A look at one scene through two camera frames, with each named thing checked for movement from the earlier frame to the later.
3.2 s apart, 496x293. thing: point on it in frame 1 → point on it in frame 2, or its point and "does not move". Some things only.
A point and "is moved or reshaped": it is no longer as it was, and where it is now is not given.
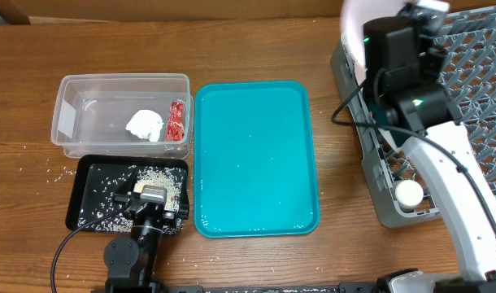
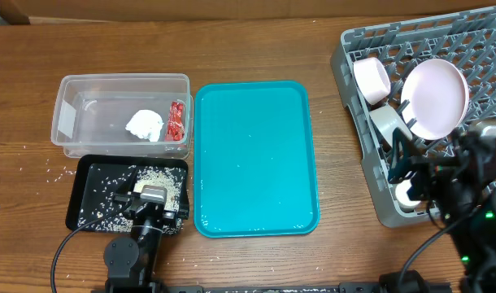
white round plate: (354, 13) is moved or reshaped
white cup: (408, 194) does not move
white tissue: (145, 124) does not move
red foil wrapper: (176, 124) does not move
